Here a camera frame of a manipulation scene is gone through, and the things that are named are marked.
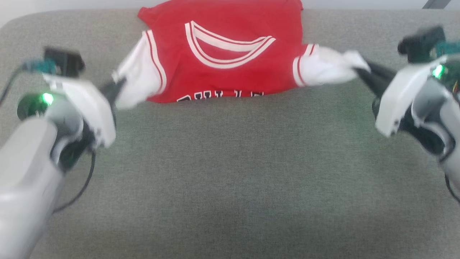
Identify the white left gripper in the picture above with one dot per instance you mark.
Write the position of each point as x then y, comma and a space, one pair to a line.
90, 108

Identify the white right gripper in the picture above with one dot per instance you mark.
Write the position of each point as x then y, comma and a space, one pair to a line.
399, 93

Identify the red white basketball jersey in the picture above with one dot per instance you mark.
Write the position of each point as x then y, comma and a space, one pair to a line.
230, 75

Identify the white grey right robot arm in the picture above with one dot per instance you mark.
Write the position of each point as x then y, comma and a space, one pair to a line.
449, 118

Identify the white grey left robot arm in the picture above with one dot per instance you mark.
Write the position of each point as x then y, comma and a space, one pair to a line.
25, 162

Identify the grey fabric sofa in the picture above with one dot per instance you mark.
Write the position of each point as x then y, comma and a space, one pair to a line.
230, 172

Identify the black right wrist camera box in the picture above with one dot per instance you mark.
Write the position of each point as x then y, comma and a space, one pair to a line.
420, 41

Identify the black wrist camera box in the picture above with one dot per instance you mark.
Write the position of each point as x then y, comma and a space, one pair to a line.
420, 41
66, 61

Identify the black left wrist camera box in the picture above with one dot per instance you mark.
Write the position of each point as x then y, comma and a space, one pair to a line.
66, 61

